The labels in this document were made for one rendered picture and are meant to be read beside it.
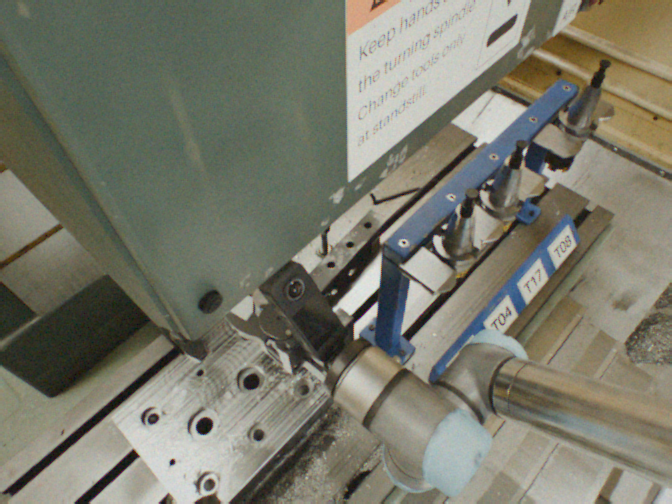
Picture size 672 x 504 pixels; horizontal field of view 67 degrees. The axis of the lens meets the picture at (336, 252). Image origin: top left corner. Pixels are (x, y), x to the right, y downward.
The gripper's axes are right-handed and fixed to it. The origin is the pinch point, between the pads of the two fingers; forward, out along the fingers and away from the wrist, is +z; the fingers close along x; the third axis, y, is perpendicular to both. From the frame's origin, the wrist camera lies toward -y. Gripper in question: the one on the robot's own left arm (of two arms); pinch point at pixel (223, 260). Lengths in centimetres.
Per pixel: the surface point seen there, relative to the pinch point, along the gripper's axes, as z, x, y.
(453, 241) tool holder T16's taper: -18.4, 22.5, 4.0
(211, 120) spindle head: -21.1, -8.7, -39.5
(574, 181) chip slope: -20, 88, 48
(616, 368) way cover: -51, 55, 59
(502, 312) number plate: -26, 36, 34
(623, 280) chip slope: -42, 74, 54
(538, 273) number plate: -27, 48, 35
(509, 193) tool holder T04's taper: -19.9, 34.0, 3.7
